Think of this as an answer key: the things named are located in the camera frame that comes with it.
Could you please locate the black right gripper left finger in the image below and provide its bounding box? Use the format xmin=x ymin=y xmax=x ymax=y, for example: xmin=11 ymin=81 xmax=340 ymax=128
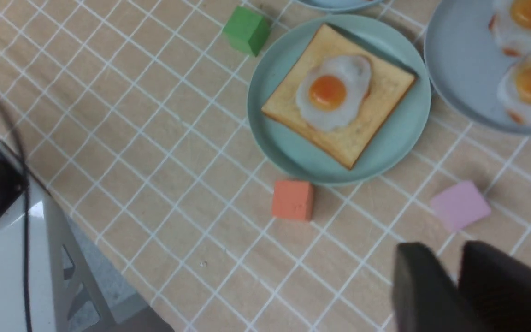
xmin=391 ymin=243 xmax=483 ymax=332

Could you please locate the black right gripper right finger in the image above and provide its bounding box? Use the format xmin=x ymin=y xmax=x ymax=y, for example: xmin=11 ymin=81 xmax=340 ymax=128
xmin=458 ymin=240 xmax=531 ymax=332

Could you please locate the toast slice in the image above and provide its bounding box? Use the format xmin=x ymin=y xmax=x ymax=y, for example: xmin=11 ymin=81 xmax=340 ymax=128
xmin=261 ymin=24 xmax=416 ymax=170

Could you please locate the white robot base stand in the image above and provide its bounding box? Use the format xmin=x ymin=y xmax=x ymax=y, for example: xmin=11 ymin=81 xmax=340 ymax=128
xmin=0 ymin=119 xmax=148 ymax=332

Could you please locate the pink foam block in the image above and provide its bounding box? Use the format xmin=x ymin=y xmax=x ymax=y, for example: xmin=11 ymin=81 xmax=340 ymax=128
xmin=430 ymin=180 xmax=492 ymax=233

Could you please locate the orange-red foam cube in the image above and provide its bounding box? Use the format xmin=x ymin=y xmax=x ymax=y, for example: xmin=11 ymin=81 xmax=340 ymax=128
xmin=271 ymin=179 xmax=315 ymax=221

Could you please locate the teal green plate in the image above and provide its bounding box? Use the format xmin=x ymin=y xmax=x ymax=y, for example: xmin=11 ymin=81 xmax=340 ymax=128
xmin=247 ymin=14 xmax=432 ymax=185

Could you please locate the grey-blue egg plate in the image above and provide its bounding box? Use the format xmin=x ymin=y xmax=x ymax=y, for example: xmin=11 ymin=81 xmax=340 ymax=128
xmin=424 ymin=0 xmax=531 ymax=136

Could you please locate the fried egg back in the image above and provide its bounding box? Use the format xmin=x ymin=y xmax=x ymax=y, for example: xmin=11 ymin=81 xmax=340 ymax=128
xmin=488 ymin=0 xmax=531 ymax=57

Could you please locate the light blue plate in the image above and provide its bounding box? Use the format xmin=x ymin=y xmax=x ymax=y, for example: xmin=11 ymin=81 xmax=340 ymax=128
xmin=298 ymin=0 xmax=383 ymax=13

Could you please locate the green foam cube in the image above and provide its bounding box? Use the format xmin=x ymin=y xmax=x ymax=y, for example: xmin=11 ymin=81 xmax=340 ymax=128
xmin=223 ymin=6 xmax=271 ymax=57

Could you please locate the checkered beige tablecloth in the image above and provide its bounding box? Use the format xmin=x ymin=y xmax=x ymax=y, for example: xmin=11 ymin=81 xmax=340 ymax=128
xmin=0 ymin=0 xmax=531 ymax=332

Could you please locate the black cable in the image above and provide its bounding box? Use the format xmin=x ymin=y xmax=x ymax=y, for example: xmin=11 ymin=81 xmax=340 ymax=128
xmin=0 ymin=65 xmax=34 ymax=332

